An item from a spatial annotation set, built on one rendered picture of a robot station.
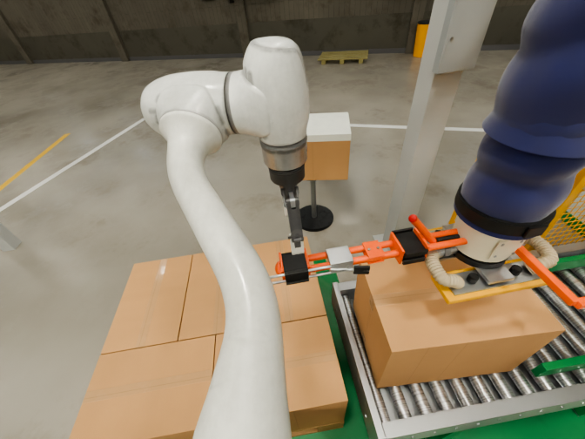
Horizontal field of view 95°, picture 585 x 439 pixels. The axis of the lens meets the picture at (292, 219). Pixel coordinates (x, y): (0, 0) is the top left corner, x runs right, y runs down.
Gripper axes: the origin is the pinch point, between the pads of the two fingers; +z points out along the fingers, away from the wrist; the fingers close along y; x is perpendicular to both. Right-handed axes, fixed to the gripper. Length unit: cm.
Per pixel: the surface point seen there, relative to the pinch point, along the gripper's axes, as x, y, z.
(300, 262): -1.0, -0.7, 13.1
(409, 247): -33.3, -1.4, 13.7
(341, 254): -13.4, 0.3, 13.9
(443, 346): -45, -19, 48
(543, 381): -97, -27, 88
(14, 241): 283, 182, 140
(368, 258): -20.8, -2.1, 14.6
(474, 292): -51, -12, 26
